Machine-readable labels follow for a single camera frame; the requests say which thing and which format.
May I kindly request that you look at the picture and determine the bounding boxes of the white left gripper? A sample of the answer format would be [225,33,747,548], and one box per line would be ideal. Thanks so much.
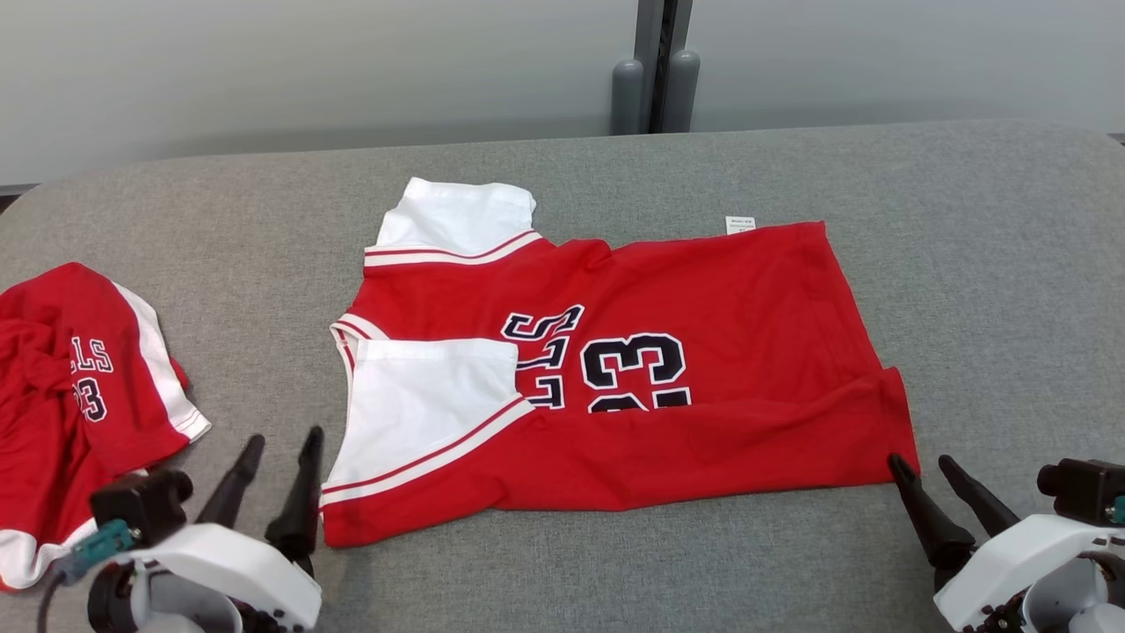
[132,426,325,629]

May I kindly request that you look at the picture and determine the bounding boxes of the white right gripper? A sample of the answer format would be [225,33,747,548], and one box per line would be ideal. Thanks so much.
[888,454,1125,632]

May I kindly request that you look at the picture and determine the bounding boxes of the red and white sports shorts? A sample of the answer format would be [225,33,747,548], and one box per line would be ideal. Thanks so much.
[0,262,212,592]

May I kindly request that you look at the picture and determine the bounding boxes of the red and white jersey shirt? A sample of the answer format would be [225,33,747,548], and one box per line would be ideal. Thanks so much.
[319,178,921,549]

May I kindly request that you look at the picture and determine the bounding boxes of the teal left camera connector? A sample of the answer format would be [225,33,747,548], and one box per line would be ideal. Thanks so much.
[54,519,142,586]

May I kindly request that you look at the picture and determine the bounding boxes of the black left camera cable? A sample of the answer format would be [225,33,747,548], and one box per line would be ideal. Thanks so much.
[35,570,71,633]

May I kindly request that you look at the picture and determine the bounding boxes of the grey partition post with feet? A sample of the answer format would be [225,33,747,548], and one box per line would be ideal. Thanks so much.
[612,0,701,135]

